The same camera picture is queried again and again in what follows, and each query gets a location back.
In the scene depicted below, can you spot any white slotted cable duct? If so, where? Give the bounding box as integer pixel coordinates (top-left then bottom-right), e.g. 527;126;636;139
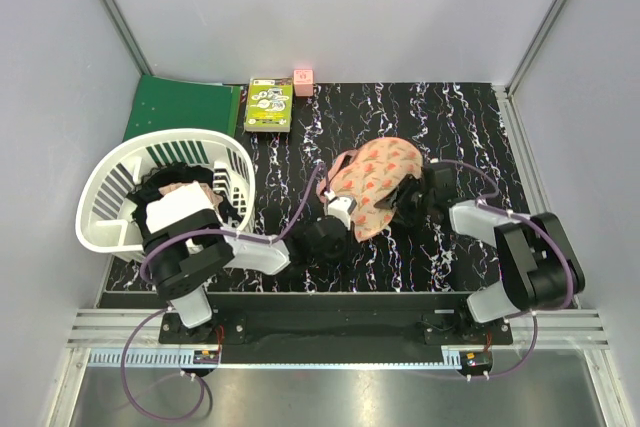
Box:
88;348;221;369

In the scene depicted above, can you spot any black lace bra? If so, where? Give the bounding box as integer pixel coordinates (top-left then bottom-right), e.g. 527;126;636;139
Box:
126;162;214;231

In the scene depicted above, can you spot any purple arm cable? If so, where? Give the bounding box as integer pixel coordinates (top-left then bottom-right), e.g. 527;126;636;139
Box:
122;162;336;421
414;159;576;381

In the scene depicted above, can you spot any black patterned table mat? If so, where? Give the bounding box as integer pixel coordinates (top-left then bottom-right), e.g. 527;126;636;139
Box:
99;81;541;308

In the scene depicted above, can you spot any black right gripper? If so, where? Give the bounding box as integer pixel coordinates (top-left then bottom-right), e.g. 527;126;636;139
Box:
374;173;435;228

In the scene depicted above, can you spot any small pink box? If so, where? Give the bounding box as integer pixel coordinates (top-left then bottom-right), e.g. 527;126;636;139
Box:
293;69;314;97

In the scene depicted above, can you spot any pink mesh bra laundry bag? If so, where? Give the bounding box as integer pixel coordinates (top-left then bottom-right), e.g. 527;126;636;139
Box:
316;137;424;242

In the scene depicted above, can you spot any green cutting mat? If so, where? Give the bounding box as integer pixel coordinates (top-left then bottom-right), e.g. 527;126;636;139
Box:
124;75;242;141

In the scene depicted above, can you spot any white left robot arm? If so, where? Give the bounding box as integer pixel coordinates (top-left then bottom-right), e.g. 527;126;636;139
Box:
140;209;351;343

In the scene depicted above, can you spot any green card box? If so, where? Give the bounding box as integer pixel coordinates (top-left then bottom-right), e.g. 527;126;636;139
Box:
244;78;293;133

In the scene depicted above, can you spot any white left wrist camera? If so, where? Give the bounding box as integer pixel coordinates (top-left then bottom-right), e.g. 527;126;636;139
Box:
323;190;357;231

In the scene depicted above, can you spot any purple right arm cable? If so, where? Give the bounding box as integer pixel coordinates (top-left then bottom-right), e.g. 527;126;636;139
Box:
414;159;576;381

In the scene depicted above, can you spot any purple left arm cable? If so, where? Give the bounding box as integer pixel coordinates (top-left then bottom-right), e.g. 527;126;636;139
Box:
122;162;336;421

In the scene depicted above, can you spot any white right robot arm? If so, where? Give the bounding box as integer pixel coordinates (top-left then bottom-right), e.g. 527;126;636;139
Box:
376;160;586;344

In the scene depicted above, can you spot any white plastic laundry basket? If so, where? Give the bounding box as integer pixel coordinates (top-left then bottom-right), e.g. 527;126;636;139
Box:
75;128;256;262

